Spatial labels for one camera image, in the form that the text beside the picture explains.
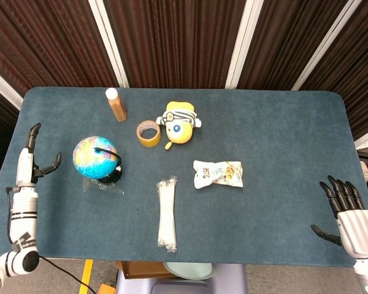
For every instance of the white snack bag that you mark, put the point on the white snack bag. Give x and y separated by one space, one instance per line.
217 174

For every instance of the pale green plate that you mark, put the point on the pale green plate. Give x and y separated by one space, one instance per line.
190 270

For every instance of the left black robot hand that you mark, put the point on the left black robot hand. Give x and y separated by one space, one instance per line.
25 165

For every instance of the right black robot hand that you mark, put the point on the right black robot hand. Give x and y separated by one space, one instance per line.
358 229

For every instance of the yellow floor tape strip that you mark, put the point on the yellow floor tape strip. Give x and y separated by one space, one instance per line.
86 275

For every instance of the small globe on black stand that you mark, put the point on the small globe on black stand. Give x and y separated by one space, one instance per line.
90 157

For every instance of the yellow plush toy striped shirt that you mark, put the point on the yellow plush toy striped shirt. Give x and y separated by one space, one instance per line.
179 130

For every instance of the small orange object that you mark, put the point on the small orange object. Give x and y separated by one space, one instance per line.
107 289

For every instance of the blue felt table cover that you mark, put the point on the blue felt table cover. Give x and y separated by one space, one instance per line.
263 214

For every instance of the brown corrugated divider panel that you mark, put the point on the brown corrugated divider panel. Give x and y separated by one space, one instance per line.
178 39
282 39
362 76
49 39

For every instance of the purple plastic stool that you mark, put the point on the purple plastic stool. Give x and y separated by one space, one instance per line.
227 280

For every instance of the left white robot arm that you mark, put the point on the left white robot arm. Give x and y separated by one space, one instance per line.
23 211

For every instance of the bundle of wrapped clear straws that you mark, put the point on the bundle of wrapped clear straws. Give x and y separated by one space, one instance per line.
167 214

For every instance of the orange drink bottle white cap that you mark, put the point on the orange drink bottle white cap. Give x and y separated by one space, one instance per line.
118 107

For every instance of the yellow packing tape roll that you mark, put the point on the yellow packing tape roll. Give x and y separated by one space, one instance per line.
151 141

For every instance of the brown cardboard box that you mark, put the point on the brown cardboard box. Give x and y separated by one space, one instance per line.
141 269

